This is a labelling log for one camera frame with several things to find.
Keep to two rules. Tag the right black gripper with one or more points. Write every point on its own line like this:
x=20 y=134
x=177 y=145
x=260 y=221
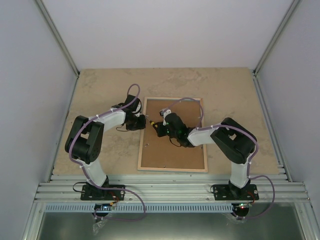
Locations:
x=160 y=132

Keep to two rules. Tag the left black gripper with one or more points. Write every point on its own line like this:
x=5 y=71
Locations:
x=141 y=126

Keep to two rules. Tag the yellow handled screwdriver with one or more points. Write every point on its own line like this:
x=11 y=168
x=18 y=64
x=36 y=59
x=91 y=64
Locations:
x=153 y=124

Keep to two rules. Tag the teal wooden photo frame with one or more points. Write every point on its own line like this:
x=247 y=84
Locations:
x=164 y=151

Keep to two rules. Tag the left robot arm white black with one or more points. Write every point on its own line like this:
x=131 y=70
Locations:
x=85 y=138

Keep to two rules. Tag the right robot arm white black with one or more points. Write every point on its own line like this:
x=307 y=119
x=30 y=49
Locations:
x=237 y=144

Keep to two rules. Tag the clear plastic bag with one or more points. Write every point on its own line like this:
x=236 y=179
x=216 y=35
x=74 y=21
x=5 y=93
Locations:
x=98 y=225

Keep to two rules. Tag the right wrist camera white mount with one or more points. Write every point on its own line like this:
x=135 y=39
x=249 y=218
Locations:
x=163 y=113

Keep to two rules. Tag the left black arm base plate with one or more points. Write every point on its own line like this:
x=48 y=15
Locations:
x=91 y=193

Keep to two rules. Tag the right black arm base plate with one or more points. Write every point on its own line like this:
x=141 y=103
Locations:
x=230 y=192

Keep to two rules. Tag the aluminium rail base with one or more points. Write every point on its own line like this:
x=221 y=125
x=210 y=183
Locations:
x=171 y=188

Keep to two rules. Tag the grey slotted cable duct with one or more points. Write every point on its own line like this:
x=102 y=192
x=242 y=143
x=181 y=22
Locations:
x=139 y=208

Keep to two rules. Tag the left aluminium corner post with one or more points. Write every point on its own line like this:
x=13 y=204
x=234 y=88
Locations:
x=56 y=35

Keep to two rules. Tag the aluminium corner post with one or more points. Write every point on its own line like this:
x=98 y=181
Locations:
x=56 y=35
x=276 y=36

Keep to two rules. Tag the right aluminium corner post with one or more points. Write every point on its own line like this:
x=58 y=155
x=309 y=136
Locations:
x=276 y=36

